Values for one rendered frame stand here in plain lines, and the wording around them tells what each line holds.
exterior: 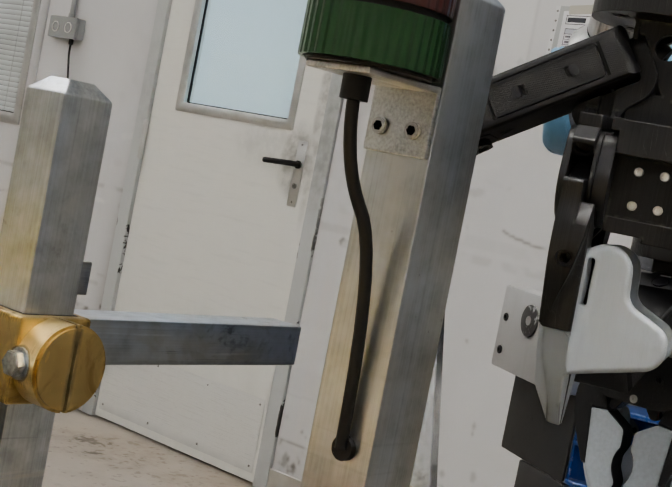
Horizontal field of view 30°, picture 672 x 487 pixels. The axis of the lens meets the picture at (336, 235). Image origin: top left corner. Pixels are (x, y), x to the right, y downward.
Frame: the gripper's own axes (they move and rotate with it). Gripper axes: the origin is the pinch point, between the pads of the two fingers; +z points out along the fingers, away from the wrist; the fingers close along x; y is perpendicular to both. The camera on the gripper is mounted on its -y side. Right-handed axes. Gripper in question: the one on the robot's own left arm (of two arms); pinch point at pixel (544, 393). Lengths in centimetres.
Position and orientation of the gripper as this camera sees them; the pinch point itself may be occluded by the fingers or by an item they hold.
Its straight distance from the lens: 63.4
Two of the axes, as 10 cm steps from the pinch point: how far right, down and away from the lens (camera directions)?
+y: 9.2, 2.0, -3.3
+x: 3.3, 0.1, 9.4
